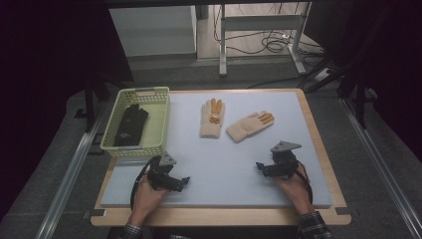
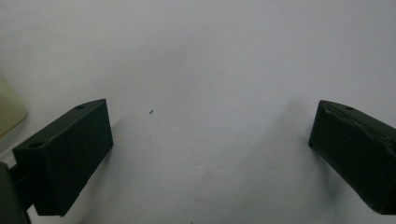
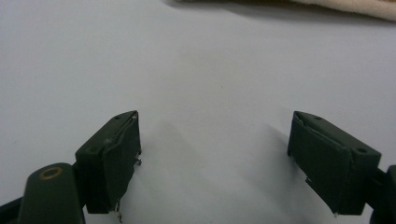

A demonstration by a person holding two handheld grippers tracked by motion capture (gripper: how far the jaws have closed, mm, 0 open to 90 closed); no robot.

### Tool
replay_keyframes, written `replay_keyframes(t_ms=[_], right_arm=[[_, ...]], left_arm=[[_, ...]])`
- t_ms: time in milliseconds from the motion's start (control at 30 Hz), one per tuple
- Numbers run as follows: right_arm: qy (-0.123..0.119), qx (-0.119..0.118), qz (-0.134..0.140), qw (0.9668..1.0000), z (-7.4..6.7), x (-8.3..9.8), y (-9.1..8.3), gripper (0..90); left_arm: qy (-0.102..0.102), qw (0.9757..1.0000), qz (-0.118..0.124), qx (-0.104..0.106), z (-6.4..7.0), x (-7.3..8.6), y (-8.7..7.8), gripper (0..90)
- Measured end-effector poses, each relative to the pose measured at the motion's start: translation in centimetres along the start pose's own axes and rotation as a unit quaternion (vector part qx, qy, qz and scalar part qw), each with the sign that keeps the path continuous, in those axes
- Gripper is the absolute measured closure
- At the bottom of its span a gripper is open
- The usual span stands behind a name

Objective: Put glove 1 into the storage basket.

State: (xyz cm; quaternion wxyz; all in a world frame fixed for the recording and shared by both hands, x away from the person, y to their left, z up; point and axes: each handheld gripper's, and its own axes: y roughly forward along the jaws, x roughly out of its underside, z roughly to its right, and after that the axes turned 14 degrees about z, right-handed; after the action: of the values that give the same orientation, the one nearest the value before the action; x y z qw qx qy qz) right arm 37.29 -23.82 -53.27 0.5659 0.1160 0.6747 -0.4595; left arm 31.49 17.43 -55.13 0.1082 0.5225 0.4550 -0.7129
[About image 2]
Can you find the pale yellow container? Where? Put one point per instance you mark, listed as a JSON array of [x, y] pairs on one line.
[[9, 107]]

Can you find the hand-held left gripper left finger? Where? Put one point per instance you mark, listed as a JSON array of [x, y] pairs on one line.
[[67, 155]]

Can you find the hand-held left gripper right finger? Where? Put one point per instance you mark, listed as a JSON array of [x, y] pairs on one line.
[[358, 152]]

